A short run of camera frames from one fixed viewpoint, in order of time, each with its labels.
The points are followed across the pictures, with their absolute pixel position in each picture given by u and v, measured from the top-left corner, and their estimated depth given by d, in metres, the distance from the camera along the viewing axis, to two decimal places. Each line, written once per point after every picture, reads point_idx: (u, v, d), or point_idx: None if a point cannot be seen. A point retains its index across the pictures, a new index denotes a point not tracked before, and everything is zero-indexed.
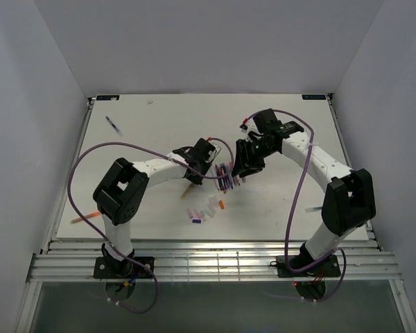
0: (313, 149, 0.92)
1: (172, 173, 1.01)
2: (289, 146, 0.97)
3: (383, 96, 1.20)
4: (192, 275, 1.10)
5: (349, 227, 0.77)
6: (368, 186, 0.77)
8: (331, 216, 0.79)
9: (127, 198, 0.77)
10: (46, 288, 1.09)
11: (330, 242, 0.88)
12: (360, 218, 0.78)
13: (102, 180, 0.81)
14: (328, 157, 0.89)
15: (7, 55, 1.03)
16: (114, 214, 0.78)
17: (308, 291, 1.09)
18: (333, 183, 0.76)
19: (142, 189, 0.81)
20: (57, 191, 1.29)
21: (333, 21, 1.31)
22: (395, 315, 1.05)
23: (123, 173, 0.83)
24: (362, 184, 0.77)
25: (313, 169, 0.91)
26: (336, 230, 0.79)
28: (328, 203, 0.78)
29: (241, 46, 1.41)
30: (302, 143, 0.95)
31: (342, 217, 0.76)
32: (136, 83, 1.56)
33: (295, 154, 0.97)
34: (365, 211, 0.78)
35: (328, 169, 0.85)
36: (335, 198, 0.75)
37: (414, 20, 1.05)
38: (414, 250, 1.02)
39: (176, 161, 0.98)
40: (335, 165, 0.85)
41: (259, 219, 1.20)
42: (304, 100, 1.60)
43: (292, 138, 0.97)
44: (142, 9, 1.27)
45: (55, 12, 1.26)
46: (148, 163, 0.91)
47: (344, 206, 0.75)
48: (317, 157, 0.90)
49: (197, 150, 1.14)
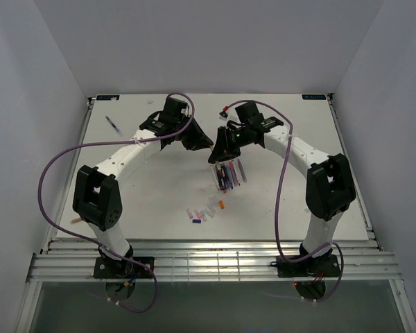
0: (293, 140, 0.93)
1: (145, 155, 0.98)
2: (271, 139, 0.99)
3: (383, 96, 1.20)
4: (192, 275, 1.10)
5: (332, 208, 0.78)
6: (346, 170, 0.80)
8: (314, 201, 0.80)
9: (106, 205, 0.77)
10: (46, 288, 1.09)
11: (323, 234, 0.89)
12: (342, 200, 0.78)
13: (75, 193, 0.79)
14: (306, 146, 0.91)
15: (7, 55, 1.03)
16: (99, 222, 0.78)
17: (308, 291, 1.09)
18: (313, 168, 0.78)
19: (117, 190, 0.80)
20: (57, 191, 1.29)
21: (333, 21, 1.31)
22: (395, 315, 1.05)
23: (93, 180, 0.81)
24: (340, 169, 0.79)
25: (295, 160, 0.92)
26: (322, 215, 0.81)
28: (310, 189, 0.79)
29: (241, 46, 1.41)
30: (283, 136, 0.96)
31: (325, 199, 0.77)
32: (136, 83, 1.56)
33: (276, 146, 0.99)
34: (346, 194, 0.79)
35: (308, 157, 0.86)
36: (315, 180, 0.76)
37: (413, 19, 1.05)
38: (414, 250, 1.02)
39: (144, 140, 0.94)
40: (313, 152, 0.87)
41: (259, 219, 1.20)
42: (304, 100, 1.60)
43: (273, 131, 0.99)
44: (142, 9, 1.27)
45: (55, 11, 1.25)
46: (114, 159, 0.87)
47: (324, 188, 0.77)
48: (297, 147, 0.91)
49: (168, 114, 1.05)
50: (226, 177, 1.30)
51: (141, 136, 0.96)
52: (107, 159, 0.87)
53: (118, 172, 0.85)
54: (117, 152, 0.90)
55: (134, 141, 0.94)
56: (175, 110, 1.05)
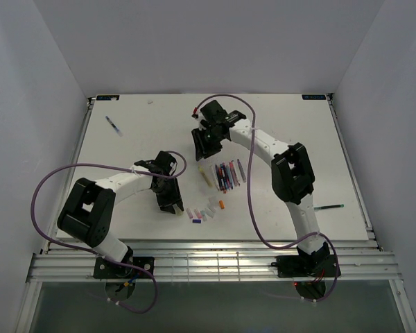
0: (256, 132, 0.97)
1: (138, 186, 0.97)
2: (236, 133, 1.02)
3: (382, 96, 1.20)
4: (192, 275, 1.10)
5: (296, 192, 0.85)
6: (305, 156, 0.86)
8: (279, 188, 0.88)
9: (96, 222, 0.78)
10: (46, 288, 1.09)
11: (302, 220, 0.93)
12: (303, 184, 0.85)
13: (66, 204, 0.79)
14: (269, 137, 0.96)
15: (7, 55, 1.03)
16: (84, 239, 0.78)
17: (308, 291, 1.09)
18: (276, 159, 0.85)
19: (110, 205, 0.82)
20: (56, 191, 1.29)
21: (333, 21, 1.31)
22: (395, 315, 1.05)
23: (87, 193, 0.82)
24: (299, 157, 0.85)
25: (259, 150, 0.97)
26: (288, 199, 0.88)
28: (275, 176, 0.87)
29: (241, 46, 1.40)
30: (247, 129, 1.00)
31: (289, 186, 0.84)
32: (135, 83, 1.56)
33: (242, 139, 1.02)
34: (307, 178, 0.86)
35: (270, 148, 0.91)
36: (279, 170, 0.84)
37: (412, 20, 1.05)
38: (414, 250, 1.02)
39: (140, 171, 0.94)
40: (276, 143, 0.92)
41: (259, 219, 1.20)
42: (304, 99, 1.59)
43: (238, 125, 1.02)
44: (142, 9, 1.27)
45: (55, 12, 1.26)
46: (112, 178, 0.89)
47: (286, 175, 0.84)
48: (260, 139, 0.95)
49: (159, 161, 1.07)
50: (226, 177, 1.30)
51: (137, 167, 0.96)
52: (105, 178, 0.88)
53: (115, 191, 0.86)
54: (116, 175, 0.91)
55: (132, 168, 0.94)
56: (164, 161, 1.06)
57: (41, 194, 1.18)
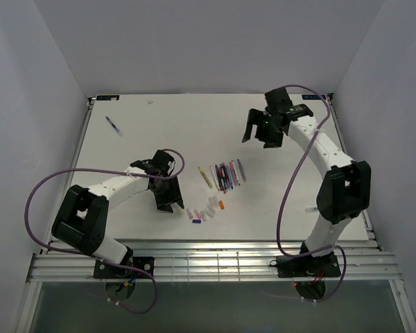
0: (320, 135, 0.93)
1: (134, 189, 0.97)
2: (297, 129, 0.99)
3: (382, 96, 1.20)
4: (192, 275, 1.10)
5: (342, 214, 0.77)
6: (366, 177, 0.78)
8: (324, 202, 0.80)
9: (89, 229, 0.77)
10: (46, 288, 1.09)
11: (328, 236, 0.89)
12: (352, 207, 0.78)
13: (60, 212, 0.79)
14: (331, 144, 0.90)
15: (7, 55, 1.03)
16: (80, 246, 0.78)
17: (308, 291, 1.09)
18: (333, 171, 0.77)
19: (105, 212, 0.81)
20: (56, 191, 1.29)
21: (333, 21, 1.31)
22: (395, 315, 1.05)
23: (81, 200, 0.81)
24: (360, 175, 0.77)
25: (315, 155, 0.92)
26: (328, 216, 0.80)
28: (325, 189, 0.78)
29: (241, 46, 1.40)
30: (310, 129, 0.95)
31: (336, 204, 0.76)
32: (135, 83, 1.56)
33: (301, 137, 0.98)
34: (358, 202, 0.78)
35: (331, 157, 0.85)
36: (333, 184, 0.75)
37: (412, 21, 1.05)
38: (414, 250, 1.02)
39: (135, 173, 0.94)
40: (337, 154, 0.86)
41: (260, 219, 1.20)
42: (304, 99, 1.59)
43: (301, 122, 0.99)
44: (142, 9, 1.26)
45: (55, 12, 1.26)
46: (105, 184, 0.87)
47: (340, 193, 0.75)
48: (320, 143, 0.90)
49: (156, 161, 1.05)
50: (226, 177, 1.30)
51: (133, 170, 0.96)
52: (98, 184, 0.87)
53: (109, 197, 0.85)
54: (109, 179, 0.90)
55: (127, 173, 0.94)
56: (161, 161, 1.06)
57: (42, 194, 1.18)
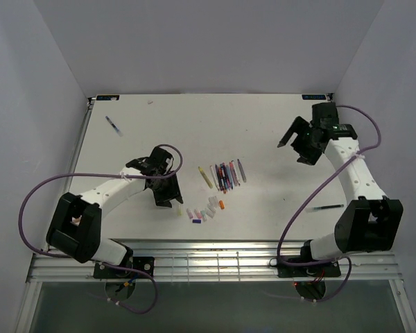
0: (358, 159, 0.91)
1: (130, 191, 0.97)
2: (334, 148, 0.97)
3: (382, 96, 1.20)
4: (192, 275, 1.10)
5: (356, 247, 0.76)
6: (394, 219, 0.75)
8: (343, 230, 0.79)
9: (83, 237, 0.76)
10: (46, 288, 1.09)
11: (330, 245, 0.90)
12: (371, 245, 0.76)
13: (53, 221, 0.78)
14: (365, 173, 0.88)
15: (7, 55, 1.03)
16: (74, 255, 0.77)
17: (308, 291, 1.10)
18: (361, 202, 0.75)
19: (99, 219, 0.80)
20: (56, 191, 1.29)
21: (333, 21, 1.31)
22: (395, 316, 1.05)
23: (73, 208, 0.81)
24: (389, 215, 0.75)
25: (345, 178, 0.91)
26: (342, 246, 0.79)
28: (347, 218, 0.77)
29: (241, 46, 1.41)
30: (349, 152, 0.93)
31: (354, 236, 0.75)
32: (135, 83, 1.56)
33: (336, 158, 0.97)
34: (379, 241, 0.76)
35: (361, 186, 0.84)
36: (356, 216, 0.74)
37: (412, 21, 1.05)
38: (414, 250, 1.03)
39: (130, 175, 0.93)
40: (369, 185, 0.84)
41: (260, 219, 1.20)
42: (304, 99, 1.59)
43: (342, 142, 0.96)
44: (142, 9, 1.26)
45: (55, 12, 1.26)
46: (98, 190, 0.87)
47: (360, 227, 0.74)
48: (354, 169, 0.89)
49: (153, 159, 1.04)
50: (226, 177, 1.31)
51: (127, 171, 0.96)
52: (91, 190, 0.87)
53: (102, 202, 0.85)
54: (102, 184, 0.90)
55: (121, 175, 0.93)
56: (160, 159, 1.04)
57: (41, 195, 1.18)
